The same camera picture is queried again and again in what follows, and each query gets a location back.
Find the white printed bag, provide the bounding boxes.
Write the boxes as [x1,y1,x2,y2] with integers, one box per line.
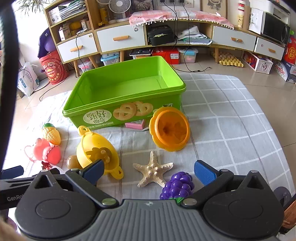
[17,62,40,97]

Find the red gift box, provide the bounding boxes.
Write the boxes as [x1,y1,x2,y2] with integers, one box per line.
[283,42,296,65]

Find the red cardboard box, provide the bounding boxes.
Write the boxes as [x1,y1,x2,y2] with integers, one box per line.
[152,47,179,65]

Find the pink block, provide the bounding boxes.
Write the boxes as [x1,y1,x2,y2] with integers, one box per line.
[125,119,146,131]

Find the white toy carton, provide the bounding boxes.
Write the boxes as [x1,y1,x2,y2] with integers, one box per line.
[243,51,274,75]

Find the orange plastic toy cup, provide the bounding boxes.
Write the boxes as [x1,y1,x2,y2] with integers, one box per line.
[149,106,190,152]

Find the grey checked blanket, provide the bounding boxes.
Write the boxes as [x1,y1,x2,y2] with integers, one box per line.
[2,73,295,202]

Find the pink rubber toy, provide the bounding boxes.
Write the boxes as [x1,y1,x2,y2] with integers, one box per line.
[24,138,62,166]

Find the white desk fan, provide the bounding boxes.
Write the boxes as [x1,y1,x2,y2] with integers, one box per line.
[109,0,126,22]

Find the yellow toy cup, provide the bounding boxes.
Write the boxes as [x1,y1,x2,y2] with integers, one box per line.
[76,126,124,179]

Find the black case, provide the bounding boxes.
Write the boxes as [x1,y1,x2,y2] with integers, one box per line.
[147,24,175,46]

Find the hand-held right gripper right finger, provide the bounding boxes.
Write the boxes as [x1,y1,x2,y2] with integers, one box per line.
[181,160,278,208]

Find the framed cat picture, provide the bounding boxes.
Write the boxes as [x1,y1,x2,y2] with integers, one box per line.
[132,0,153,12]

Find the yellow toy corn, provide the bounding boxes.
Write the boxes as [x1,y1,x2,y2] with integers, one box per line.
[42,123,62,146]

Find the clear storage box pink lid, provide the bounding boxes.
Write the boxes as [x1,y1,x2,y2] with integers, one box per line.
[78,61,95,77]

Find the purple toy grapes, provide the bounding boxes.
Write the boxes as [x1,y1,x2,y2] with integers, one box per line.
[159,171,195,201]

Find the clear storage box colourful contents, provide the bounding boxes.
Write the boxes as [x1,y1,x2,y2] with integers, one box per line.
[179,48,199,63]

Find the wall power sockets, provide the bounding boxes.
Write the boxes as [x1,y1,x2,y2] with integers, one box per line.
[157,0,195,8]

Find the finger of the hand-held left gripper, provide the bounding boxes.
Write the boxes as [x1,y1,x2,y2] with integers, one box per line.
[0,165,25,178]

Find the black microwave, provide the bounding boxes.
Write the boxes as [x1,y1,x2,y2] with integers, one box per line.
[261,11,290,48]

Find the white drawer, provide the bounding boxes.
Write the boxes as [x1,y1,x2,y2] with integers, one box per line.
[96,27,146,55]
[212,26,257,52]
[254,37,285,55]
[57,32,99,63]

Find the red printed bucket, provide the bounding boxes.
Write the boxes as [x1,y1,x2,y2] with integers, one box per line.
[39,50,70,85]

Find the clear storage box blue lid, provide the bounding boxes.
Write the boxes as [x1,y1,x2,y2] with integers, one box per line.
[100,53,121,69]

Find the white paper sheet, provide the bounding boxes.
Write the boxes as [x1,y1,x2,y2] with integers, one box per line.
[248,8,264,35]

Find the beige starfish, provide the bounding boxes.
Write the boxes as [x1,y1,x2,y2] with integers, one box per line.
[132,151,174,188]

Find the blue and white carton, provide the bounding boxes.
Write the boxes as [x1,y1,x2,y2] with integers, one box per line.
[274,61,296,84]

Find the black strap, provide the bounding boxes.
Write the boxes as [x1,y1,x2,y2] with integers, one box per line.
[0,0,20,169]

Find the white printer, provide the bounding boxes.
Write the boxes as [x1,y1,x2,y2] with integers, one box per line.
[248,0,290,14]

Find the clear storage box white lid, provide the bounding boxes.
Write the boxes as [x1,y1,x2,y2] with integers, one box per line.
[129,48,153,58]

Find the framed cartoon picture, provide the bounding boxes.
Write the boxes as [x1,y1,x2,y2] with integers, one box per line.
[202,0,228,12]

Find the tall snack tube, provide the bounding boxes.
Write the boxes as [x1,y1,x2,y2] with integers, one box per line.
[238,0,246,27]

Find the yellow egg trays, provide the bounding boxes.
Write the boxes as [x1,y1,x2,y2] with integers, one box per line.
[211,51,244,68]

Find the tan rubber toy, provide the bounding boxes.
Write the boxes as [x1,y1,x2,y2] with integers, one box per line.
[67,155,81,168]

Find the pink fringed cloth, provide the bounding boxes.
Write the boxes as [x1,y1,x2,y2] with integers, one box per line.
[129,9,235,29]

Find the green plastic box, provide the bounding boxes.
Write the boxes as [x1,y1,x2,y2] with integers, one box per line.
[62,56,186,128]

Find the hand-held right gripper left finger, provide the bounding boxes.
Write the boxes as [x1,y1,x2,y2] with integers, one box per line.
[24,159,119,208]

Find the wooden cabinet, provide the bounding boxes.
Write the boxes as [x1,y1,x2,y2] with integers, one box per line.
[44,0,290,78]

